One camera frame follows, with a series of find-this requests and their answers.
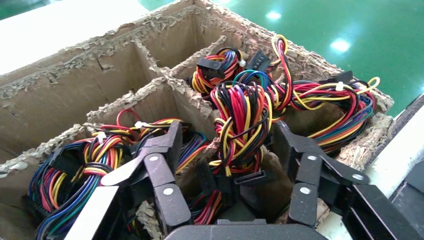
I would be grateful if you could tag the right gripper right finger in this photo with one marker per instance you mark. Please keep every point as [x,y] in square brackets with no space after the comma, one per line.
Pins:
[303,198]

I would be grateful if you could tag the brown divided cardboard box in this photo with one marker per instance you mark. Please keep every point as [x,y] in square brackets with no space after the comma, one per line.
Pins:
[66,99]

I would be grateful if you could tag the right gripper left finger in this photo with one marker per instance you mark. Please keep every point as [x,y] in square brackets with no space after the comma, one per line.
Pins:
[172,202]

